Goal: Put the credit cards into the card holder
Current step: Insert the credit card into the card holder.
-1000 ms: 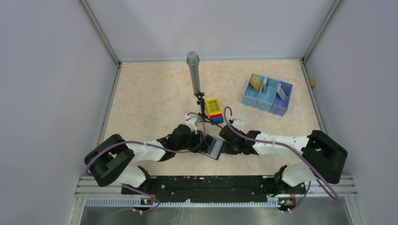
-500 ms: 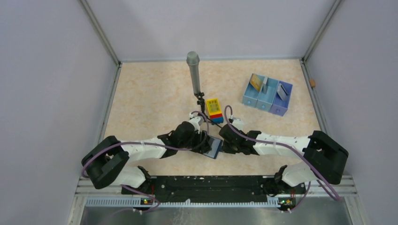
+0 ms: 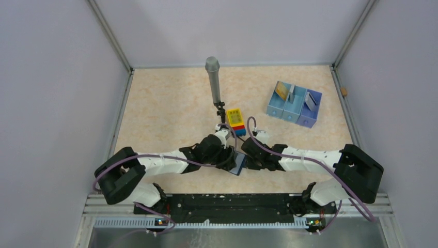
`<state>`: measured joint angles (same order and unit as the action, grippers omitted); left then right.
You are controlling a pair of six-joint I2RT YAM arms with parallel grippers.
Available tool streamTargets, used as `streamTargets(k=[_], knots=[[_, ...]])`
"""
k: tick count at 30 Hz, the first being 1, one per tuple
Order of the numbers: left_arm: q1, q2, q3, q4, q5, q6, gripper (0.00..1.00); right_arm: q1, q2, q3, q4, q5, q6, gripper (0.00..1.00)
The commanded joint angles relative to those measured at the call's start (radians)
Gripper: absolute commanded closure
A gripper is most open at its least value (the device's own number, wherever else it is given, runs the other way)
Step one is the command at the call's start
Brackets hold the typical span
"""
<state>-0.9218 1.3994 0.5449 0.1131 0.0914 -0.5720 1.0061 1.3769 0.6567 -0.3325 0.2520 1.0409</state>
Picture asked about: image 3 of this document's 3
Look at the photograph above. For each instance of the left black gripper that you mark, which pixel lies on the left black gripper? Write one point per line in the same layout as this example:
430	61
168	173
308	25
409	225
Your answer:
224	161

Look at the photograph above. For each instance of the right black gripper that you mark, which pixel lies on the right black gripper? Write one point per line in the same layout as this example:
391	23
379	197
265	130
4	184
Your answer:
251	166

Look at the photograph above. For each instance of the dark blue card holder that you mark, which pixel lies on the dark blue card holder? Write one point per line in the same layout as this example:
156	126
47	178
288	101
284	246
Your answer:
240	160

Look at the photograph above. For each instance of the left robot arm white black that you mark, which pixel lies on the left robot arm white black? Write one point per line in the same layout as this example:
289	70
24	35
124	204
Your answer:
121	177

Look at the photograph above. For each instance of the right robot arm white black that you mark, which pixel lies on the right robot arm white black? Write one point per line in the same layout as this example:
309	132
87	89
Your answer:
354	174

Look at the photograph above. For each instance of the black credit card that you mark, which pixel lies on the black credit card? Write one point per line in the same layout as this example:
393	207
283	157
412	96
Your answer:
291	96

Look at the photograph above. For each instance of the gold credit card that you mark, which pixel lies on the gold credit card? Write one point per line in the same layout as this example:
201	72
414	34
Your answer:
282	90

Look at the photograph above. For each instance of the silver credit card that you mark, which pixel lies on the silver credit card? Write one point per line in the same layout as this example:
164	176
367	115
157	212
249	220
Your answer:
310	101

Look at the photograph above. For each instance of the black tripod stand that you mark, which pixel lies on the black tripod stand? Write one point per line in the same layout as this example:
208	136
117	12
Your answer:
222	113

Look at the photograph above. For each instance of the yellow red blue toy block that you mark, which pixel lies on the yellow red blue toy block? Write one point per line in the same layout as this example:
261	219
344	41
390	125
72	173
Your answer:
236	121

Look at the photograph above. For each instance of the light blue drawer left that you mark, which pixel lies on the light blue drawer left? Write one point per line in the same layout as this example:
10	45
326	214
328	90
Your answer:
276	105

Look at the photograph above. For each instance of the light blue drawer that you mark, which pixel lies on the light blue drawer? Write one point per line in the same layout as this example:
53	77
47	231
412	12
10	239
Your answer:
292	112
276	105

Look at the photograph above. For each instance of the light blue drawer middle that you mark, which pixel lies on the light blue drawer middle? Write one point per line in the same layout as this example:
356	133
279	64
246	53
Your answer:
292	112

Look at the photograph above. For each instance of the purple drawer right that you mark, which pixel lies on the purple drawer right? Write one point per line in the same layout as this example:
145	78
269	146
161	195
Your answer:
307	117

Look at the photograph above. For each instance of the grey microphone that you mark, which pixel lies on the grey microphone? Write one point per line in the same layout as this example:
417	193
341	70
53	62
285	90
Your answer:
212	67

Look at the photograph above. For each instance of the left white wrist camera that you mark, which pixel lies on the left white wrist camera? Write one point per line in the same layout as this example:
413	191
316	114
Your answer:
222	132

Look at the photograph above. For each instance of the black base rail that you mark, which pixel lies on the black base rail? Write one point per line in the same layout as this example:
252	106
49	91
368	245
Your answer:
239	208

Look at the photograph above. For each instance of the white cable duct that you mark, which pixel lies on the white cable duct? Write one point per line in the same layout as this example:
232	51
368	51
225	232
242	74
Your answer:
149	223

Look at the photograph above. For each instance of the aluminium frame front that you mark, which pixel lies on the aluminium frame front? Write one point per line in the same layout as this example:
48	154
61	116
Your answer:
349	229

